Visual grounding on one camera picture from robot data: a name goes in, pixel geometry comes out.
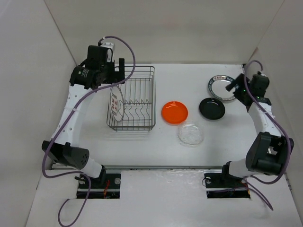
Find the black plate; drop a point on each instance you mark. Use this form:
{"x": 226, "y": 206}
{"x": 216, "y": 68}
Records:
{"x": 212, "y": 109}

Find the white plate with dark rim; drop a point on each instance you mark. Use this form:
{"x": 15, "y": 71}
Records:
{"x": 217, "y": 88}

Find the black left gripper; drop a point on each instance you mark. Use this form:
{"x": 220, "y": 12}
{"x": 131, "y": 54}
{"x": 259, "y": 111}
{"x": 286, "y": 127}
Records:
{"x": 116, "y": 76}

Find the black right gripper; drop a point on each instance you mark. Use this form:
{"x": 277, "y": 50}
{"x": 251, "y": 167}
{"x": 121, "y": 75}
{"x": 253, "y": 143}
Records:
{"x": 239, "y": 81}

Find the aluminium table edge rail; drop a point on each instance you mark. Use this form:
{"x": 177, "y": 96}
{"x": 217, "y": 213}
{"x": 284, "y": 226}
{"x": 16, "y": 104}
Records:
{"x": 55, "y": 166}

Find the white plate with red characters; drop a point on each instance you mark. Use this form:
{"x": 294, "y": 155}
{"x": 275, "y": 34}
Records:
{"x": 117, "y": 103}

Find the clear glass plate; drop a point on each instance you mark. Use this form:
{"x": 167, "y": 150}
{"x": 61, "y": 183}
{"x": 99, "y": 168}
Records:
{"x": 190, "y": 134}

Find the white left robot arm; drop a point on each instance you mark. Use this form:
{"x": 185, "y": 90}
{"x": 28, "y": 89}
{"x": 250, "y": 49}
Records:
{"x": 98, "y": 68}

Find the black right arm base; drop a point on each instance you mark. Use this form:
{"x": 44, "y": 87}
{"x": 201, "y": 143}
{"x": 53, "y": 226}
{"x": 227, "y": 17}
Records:
{"x": 220, "y": 187}

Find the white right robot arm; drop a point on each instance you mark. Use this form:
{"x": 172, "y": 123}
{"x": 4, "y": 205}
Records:
{"x": 270, "y": 152}

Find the grey wire dish rack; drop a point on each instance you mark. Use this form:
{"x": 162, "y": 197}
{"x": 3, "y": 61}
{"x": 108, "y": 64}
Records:
{"x": 139, "y": 102}

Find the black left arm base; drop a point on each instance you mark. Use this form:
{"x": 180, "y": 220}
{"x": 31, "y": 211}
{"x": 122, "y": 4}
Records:
{"x": 108, "y": 189}

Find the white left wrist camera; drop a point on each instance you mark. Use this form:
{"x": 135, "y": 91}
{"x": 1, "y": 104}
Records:
{"x": 110, "y": 48}

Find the orange plastic plate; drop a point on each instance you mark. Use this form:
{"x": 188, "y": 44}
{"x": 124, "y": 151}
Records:
{"x": 174, "y": 112}

